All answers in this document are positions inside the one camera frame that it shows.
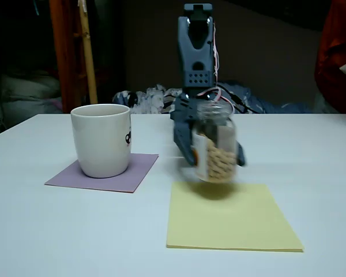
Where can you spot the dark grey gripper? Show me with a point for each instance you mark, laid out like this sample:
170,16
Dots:
183,136

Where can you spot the small jar of chickpeas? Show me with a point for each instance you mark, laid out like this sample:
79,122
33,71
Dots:
219,161

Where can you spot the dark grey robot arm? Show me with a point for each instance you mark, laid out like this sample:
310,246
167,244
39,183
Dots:
197,52

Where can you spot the purple paper sheet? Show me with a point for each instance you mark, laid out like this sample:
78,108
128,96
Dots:
141,173

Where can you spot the blue floral bedding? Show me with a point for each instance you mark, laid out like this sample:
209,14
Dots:
152,99

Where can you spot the yellow paper sheet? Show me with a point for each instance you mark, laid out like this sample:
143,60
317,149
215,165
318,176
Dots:
233,225

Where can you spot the white ceramic mug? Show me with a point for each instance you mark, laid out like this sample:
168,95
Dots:
101,144

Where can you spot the yellow bamboo pole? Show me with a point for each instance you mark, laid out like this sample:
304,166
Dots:
88,57

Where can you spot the person in orange jacket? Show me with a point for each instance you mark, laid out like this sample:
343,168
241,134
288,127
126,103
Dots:
334,43

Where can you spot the white pillow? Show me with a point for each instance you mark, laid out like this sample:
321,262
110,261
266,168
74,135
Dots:
26,92

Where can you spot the brown wooden post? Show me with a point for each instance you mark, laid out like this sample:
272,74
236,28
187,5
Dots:
67,57

